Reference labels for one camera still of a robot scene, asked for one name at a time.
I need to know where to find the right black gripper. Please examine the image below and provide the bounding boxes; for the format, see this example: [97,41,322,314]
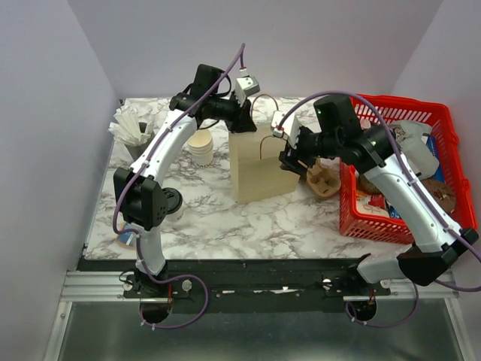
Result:
[277,123,340,177]

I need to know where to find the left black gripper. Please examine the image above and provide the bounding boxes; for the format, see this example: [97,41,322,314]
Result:
[207,90,257,134]

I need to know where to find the brown paper bag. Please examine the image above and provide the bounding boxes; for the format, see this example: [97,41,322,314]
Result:
[228,93,301,205]

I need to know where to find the black coffee cup lid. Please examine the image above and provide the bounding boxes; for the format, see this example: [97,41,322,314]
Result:
[162,187,183,215]

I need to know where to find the white paper cup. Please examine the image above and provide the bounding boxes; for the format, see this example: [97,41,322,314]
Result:
[165,205,184,223]

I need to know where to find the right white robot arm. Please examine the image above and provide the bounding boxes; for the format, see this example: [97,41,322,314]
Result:
[271,90,480,295]

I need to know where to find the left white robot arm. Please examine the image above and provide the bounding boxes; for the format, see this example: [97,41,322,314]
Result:
[113,64,260,297]

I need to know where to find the stack of cardboard cup carriers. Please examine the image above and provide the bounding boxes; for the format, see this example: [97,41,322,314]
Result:
[306,159,341,199]

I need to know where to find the stack of white paper cups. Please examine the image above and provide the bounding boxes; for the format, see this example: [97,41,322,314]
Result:
[186,129,213,167]

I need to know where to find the green melon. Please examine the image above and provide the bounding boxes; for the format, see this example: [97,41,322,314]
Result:
[357,174,382,195]

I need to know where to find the dark printed cup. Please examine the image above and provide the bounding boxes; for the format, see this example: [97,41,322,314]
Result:
[360,117,371,129]

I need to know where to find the red white snack packet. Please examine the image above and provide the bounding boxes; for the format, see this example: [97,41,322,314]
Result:
[355,190,390,218]

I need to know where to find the grey straw holder cup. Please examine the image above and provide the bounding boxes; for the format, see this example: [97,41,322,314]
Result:
[126,122,155,160]

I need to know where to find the blue drink can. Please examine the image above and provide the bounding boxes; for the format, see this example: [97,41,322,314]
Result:
[386,201,401,220]

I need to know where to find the white wrapped straws bundle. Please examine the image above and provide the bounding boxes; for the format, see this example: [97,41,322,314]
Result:
[108,105,154,147]

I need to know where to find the grey plastic bag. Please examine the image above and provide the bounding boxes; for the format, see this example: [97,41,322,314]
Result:
[389,120,440,181]

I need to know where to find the red plastic basket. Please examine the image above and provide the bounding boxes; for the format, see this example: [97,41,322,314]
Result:
[338,93,478,245]

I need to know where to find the blue box in basket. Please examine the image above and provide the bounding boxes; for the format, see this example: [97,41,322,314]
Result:
[426,135,446,183]

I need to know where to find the brown lidded tub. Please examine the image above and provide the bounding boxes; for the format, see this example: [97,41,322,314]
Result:
[422,178,457,214]

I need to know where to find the blue orange packet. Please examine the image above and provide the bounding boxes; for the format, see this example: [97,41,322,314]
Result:
[116,231,137,249]

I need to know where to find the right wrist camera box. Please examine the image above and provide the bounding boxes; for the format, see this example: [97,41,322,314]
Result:
[271,111,300,149]

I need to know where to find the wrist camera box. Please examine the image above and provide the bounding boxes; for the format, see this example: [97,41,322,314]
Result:
[234,67,260,106]
[271,111,300,149]

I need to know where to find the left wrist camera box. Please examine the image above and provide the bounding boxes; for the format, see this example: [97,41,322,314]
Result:
[234,67,260,106]

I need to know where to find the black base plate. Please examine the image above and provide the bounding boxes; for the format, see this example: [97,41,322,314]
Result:
[77,257,440,315]

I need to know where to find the aluminium rail frame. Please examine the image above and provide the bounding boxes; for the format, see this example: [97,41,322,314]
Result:
[43,271,476,360]

